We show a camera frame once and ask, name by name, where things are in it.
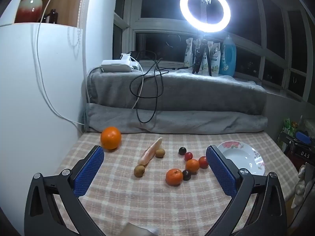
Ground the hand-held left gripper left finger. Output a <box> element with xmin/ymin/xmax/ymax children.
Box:
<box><xmin>24</xmin><ymin>146</ymin><xmax>105</xmax><ymax>236</ymax></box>

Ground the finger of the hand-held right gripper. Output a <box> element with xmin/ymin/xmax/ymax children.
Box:
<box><xmin>295</xmin><ymin>131</ymin><xmax>311</xmax><ymax>143</ymax></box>

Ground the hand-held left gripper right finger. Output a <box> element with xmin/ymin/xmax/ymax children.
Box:
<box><xmin>206</xmin><ymin>145</ymin><xmax>288</xmax><ymax>236</ymax></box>

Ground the white floral plate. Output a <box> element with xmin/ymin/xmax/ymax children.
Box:
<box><xmin>217</xmin><ymin>141</ymin><xmax>265</xmax><ymax>176</ymax></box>

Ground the small mandarin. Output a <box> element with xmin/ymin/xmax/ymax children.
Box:
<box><xmin>185</xmin><ymin>159</ymin><xmax>200</xmax><ymax>173</ymax></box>

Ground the large mandarin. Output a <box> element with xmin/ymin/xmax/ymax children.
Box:
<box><xmin>165</xmin><ymin>168</ymin><xmax>183</xmax><ymax>186</ymax></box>

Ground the peeled mandarin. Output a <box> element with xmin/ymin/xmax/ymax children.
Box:
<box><xmin>137</xmin><ymin>137</ymin><xmax>163</xmax><ymax>166</ymax></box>

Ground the person's right hand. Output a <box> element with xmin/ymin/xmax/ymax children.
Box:
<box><xmin>291</xmin><ymin>163</ymin><xmax>312</xmax><ymax>209</ymax></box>

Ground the green packet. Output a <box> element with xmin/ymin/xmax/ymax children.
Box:
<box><xmin>283</xmin><ymin>118</ymin><xmax>299</xmax><ymax>136</ymax></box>

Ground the large red tomato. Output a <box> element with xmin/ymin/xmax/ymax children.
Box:
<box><xmin>198</xmin><ymin>156</ymin><xmax>209</xmax><ymax>170</ymax></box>

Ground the large orange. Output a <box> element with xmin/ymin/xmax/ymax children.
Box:
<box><xmin>101</xmin><ymin>126</ymin><xmax>122</xmax><ymax>150</ymax></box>

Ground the checked pink cloth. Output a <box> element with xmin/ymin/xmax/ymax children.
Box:
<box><xmin>53</xmin><ymin>130</ymin><xmax>296</xmax><ymax>236</ymax></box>

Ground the grey blanket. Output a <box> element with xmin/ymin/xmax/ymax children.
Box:
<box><xmin>84</xmin><ymin>66</ymin><xmax>269</xmax><ymax>135</ymax></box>

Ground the white cabinet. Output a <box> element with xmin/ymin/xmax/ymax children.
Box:
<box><xmin>0</xmin><ymin>22</ymin><xmax>86</xmax><ymax>236</ymax></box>

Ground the blue detergent bottle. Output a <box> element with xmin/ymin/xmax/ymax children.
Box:
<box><xmin>219</xmin><ymin>36</ymin><xmax>237</xmax><ymax>77</ymax></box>

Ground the white electronic device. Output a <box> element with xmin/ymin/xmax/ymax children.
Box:
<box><xmin>100</xmin><ymin>53</ymin><xmax>141</xmax><ymax>73</ymax></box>

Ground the dark bottle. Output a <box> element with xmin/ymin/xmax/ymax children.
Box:
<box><xmin>41</xmin><ymin>9</ymin><xmax>58</xmax><ymax>24</ymax></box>

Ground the red and white vase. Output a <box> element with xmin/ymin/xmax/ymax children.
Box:
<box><xmin>15</xmin><ymin>0</ymin><xmax>44</xmax><ymax>23</ymax></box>

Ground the black cable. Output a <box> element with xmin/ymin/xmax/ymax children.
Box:
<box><xmin>130</xmin><ymin>50</ymin><xmax>187</xmax><ymax>123</ymax></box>

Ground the short white cable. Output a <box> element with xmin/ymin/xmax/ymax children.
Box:
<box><xmin>132</xmin><ymin>56</ymin><xmax>144</xmax><ymax>110</ymax></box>

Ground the long white cable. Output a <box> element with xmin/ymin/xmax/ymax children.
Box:
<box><xmin>34</xmin><ymin>0</ymin><xmax>85</xmax><ymax>126</ymax></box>

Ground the white window frame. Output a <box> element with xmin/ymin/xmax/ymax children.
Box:
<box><xmin>114</xmin><ymin>0</ymin><xmax>315</xmax><ymax>101</ymax></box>

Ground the white beaded cord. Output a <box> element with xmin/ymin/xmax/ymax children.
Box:
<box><xmin>76</xmin><ymin>0</ymin><xmax>89</xmax><ymax>47</ymax></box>

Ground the ring light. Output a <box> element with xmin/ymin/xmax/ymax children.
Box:
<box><xmin>179</xmin><ymin>0</ymin><xmax>231</xmax><ymax>33</ymax></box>

